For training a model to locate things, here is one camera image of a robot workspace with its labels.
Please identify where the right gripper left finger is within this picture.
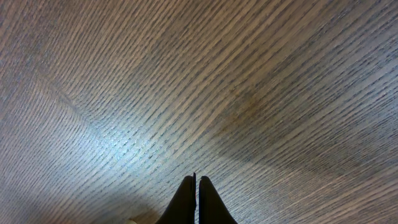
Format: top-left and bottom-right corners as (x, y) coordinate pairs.
(156, 173), (197, 224)

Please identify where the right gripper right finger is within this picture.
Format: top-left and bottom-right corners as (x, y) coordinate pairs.
(199, 176), (237, 224)

